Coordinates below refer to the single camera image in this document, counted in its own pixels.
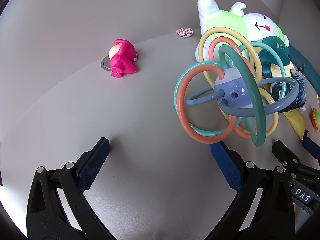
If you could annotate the dark grey furry toy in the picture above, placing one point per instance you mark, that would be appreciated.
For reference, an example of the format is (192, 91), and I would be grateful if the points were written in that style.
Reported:
(301, 90)

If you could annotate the yellow banana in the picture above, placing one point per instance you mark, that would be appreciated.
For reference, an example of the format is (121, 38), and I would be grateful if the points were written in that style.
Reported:
(296, 122)

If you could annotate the pink bear figure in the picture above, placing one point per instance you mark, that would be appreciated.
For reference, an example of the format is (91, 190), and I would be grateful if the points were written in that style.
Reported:
(122, 60)

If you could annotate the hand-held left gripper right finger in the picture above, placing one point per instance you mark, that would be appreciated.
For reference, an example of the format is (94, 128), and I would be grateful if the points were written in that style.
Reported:
(226, 166)

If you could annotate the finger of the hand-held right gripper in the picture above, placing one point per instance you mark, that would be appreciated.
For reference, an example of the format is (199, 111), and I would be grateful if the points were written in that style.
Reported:
(282, 151)
(311, 147)

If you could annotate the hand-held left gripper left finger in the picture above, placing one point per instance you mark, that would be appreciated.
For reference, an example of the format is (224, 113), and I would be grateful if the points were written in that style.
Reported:
(95, 165)

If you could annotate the orange and green toy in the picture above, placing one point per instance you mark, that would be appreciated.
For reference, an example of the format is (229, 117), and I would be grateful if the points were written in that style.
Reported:
(316, 118)

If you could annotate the teal plastic toy figure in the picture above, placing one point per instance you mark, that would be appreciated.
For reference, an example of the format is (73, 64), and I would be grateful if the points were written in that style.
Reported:
(275, 46)

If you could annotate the white and green plush toy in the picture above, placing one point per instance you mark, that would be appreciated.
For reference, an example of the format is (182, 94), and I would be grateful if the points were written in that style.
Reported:
(225, 20)

